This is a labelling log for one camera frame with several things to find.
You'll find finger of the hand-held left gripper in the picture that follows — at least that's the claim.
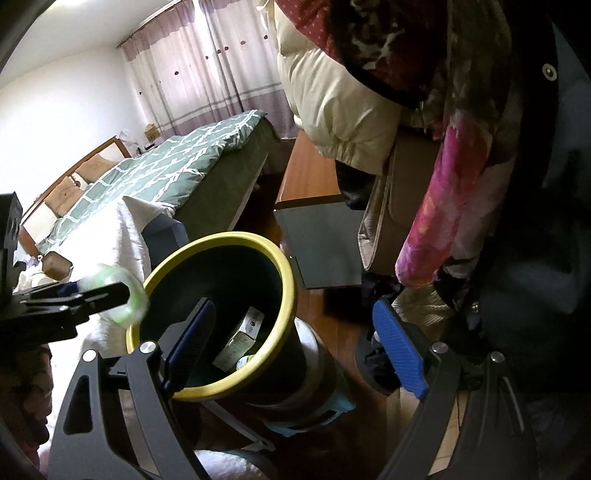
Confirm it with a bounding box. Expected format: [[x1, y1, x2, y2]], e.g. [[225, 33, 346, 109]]
[[14, 281, 79, 300], [0, 281, 131, 344]]

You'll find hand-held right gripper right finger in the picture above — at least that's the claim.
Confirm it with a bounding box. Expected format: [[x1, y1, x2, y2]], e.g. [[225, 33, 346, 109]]
[[372, 298, 539, 480]]

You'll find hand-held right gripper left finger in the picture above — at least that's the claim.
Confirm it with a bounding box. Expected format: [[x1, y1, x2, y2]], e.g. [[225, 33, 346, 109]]
[[48, 298, 218, 480]]

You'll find small brown box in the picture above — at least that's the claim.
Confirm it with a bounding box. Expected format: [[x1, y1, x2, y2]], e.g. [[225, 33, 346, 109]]
[[41, 251, 72, 281]]

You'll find clear green plastic bottle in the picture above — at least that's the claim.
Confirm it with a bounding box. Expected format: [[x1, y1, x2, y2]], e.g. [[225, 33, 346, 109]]
[[76, 264, 149, 328]]

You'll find white floral printed box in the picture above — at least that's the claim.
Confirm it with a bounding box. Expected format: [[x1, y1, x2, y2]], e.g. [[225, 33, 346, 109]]
[[213, 308, 265, 372]]

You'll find dark bin with yellow rim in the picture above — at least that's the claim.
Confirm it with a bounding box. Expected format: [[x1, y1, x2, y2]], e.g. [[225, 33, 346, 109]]
[[127, 232, 309, 409]]

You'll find black shoe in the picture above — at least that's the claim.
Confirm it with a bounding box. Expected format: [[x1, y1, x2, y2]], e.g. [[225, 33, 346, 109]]
[[355, 323, 407, 398]]

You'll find white dotted tablecloth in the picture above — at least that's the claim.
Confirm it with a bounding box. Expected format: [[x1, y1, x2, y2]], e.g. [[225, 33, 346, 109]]
[[14, 196, 178, 365]]

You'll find brown pillow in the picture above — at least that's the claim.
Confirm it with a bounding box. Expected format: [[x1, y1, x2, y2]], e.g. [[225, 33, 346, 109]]
[[44, 178, 90, 217], [76, 154, 118, 183]]

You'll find dark blue chair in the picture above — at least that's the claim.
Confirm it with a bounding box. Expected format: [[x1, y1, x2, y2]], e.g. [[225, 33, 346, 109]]
[[144, 218, 186, 273]]

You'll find beige bag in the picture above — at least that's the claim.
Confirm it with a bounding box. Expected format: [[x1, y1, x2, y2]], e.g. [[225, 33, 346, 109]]
[[358, 124, 444, 278]]

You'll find green checked quilt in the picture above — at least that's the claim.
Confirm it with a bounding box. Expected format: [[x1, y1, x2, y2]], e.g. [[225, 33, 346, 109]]
[[34, 110, 269, 254]]

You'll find wooden bed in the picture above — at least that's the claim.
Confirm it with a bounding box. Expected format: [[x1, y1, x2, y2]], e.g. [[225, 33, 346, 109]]
[[18, 110, 282, 259]]

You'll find pink floral garment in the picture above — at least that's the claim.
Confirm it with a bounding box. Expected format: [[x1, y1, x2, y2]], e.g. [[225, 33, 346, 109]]
[[396, 111, 518, 287]]

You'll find wooden cabinet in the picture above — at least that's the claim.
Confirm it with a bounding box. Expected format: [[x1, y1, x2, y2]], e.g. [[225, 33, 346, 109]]
[[274, 129, 365, 289]]

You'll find pink beige curtain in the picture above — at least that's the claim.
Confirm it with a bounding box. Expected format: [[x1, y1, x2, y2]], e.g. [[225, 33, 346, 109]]
[[117, 0, 218, 137], [203, 0, 287, 139]]

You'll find dark grey coat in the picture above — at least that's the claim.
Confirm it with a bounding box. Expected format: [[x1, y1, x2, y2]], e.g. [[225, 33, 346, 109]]
[[480, 0, 591, 402]]

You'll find cream down jacket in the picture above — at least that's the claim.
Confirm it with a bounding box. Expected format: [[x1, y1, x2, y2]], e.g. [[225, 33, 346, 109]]
[[276, 0, 411, 174]]

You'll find brown patterned scarf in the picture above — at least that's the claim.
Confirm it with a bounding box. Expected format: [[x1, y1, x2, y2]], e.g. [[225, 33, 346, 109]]
[[342, 0, 513, 139]]

